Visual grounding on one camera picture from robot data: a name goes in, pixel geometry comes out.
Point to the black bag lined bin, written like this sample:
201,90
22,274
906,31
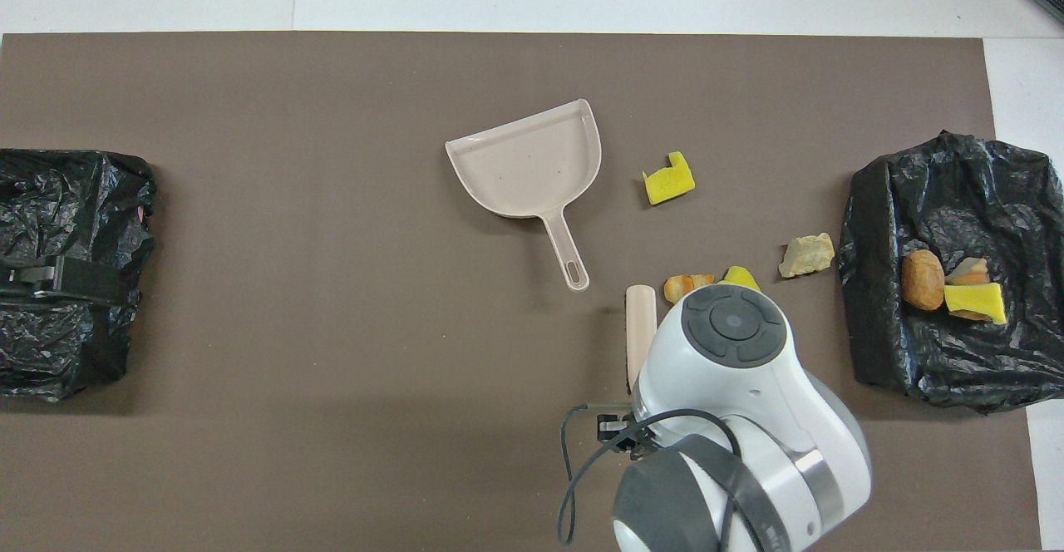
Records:
75,203
881,203

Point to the brown toy bread roll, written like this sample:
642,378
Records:
923,280

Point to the pale cream foam chunk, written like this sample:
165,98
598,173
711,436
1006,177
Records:
806,256

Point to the beige brush with black bristles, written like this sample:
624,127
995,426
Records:
640,327

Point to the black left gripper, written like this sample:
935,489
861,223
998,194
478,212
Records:
29,279

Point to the yellow sponge wedge piece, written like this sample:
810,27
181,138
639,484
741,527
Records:
740,276

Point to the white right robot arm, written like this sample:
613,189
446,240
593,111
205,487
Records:
748,386

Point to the brown table mat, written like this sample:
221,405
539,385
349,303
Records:
249,161

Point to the notched yellow sponge piece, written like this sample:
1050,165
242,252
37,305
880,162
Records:
665,188

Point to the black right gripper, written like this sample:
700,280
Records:
619,431

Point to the beige plastic dustpan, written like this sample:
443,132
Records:
532,170

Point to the orange striped toy croissant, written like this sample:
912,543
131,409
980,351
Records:
971,271
680,288

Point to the green and yellow sponge piece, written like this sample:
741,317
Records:
977,301

